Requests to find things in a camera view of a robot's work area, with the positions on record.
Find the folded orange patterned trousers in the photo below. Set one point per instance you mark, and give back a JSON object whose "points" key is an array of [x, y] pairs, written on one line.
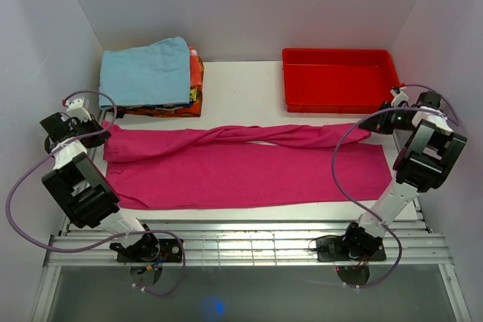
{"points": [[192, 109]]}

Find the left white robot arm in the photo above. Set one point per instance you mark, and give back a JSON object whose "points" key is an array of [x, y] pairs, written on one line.
{"points": [[82, 191]]}

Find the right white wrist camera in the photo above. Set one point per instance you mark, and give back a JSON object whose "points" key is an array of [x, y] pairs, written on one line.
{"points": [[399, 97]]}

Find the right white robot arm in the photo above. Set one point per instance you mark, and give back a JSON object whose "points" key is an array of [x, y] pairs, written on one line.
{"points": [[424, 163]]}

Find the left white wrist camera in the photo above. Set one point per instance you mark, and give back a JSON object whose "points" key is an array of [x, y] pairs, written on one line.
{"points": [[76, 109]]}

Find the pink trousers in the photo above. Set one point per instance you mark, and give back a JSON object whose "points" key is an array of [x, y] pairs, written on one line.
{"points": [[243, 166]]}

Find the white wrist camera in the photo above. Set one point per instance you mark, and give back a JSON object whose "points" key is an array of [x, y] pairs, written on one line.
{"points": [[399, 97], [76, 109]]}

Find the aluminium rail frame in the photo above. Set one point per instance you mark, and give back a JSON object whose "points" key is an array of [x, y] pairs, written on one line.
{"points": [[269, 236]]}

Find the red plastic tray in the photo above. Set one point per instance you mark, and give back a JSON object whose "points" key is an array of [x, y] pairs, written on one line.
{"points": [[339, 81]]}

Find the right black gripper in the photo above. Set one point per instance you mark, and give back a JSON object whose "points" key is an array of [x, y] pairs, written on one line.
{"points": [[378, 124]]}

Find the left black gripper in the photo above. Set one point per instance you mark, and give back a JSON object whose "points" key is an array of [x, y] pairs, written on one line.
{"points": [[93, 124]]}

